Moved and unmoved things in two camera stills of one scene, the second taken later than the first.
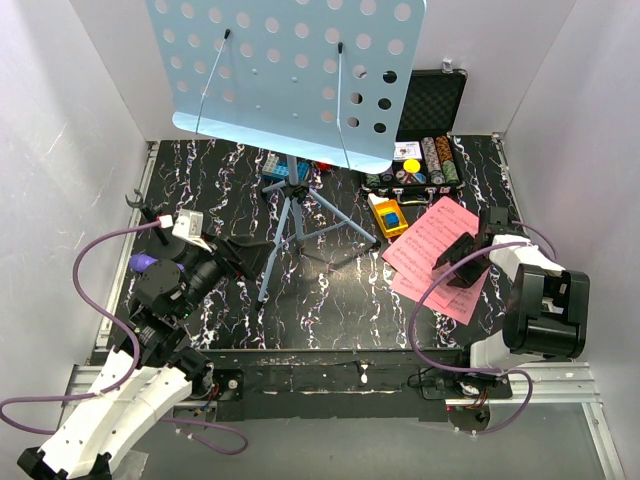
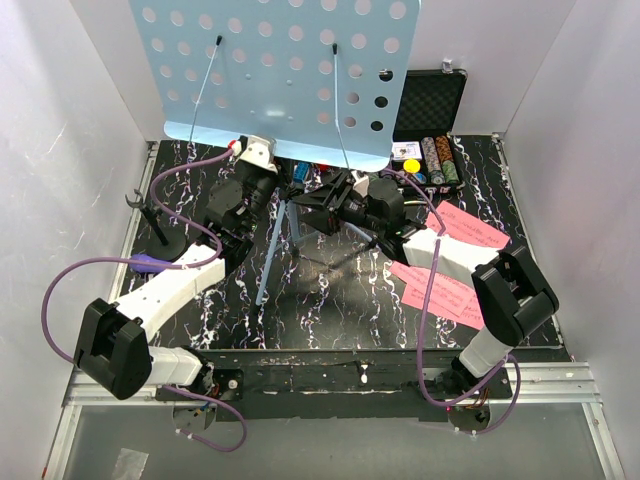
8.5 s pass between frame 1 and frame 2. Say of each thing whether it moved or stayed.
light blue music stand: moved
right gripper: moved
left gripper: moved
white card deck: stayed
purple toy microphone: stayed
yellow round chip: stayed
